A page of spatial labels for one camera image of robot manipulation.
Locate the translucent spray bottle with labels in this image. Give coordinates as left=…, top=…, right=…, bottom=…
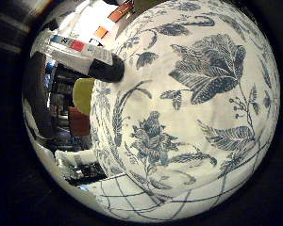
left=31, top=33, right=115, bottom=76

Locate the white cloth with grid lines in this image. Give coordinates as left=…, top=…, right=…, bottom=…
left=84, top=170, right=272, bottom=222

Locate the yellow-green chair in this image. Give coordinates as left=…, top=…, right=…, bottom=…
left=72, top=77, right=96, bottom=117

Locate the orange box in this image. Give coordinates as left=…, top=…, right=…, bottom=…
left=93, top=25, right=109, bottom=40
left=107, top=2, right=135, bottom=24

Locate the dark storage shelf rack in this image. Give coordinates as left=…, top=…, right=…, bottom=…
left=48, top=64, right=75, bottom=126

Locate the orange-red block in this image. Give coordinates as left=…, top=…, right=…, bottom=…
left=67, top=105, right=92, bottom=137

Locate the blue floral tablecloth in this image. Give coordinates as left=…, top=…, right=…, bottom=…
left=89, top=0, right=281, bottom=202

